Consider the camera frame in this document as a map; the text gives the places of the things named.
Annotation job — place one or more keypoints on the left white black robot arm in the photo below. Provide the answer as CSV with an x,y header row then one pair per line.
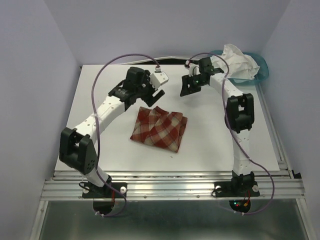
x,y
79,146

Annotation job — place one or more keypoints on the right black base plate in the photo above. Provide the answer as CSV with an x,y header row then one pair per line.
x,y
225,189

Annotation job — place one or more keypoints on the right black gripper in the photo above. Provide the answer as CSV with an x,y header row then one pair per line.
x,y
185,90

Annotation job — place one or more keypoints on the white cloth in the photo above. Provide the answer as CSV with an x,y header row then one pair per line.
x,y
241,66

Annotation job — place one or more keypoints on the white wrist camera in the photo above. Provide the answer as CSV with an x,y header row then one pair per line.
x,y
158,79
193,69

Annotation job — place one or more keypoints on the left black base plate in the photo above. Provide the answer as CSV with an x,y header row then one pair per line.
x,y
91,191

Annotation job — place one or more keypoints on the teal plastic basket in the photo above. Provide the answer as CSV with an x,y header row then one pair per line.
x,y
263,72

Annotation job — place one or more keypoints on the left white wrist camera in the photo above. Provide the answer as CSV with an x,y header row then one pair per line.
x,y
158,79

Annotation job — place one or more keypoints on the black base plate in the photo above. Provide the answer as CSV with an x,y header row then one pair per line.
x,y
225,189
91,191

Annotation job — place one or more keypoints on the red checked skirt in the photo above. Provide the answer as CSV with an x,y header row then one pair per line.
x,y
159,128

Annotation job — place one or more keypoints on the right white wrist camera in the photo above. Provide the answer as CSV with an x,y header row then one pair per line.
x,y
193,69

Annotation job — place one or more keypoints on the aluminium frame rail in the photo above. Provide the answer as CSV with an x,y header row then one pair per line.
x,y
170,185

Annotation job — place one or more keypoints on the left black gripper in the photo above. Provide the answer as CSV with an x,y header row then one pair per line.
x,y
152,99

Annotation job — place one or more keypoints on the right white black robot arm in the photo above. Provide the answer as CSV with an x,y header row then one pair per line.
x,y
239,116

